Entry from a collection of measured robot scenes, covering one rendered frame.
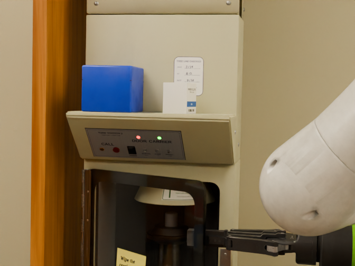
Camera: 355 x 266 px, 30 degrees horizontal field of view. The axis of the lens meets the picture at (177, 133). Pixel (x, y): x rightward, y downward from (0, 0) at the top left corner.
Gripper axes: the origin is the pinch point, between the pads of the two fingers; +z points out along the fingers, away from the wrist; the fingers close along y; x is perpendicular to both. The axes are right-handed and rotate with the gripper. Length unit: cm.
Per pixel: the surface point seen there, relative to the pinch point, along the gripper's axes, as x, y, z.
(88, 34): -38.9, -11.2, 27.6
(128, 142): -17.0, -4.6, 16.8
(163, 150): -15.7, -6.0, 10.0
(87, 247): 5.7, -9.4, 26.5
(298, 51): -39, -54, -15
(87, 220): 0.0, -9.3, 26.6
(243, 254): 15, -54, -2
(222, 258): 6.5, -11.2, -1.8
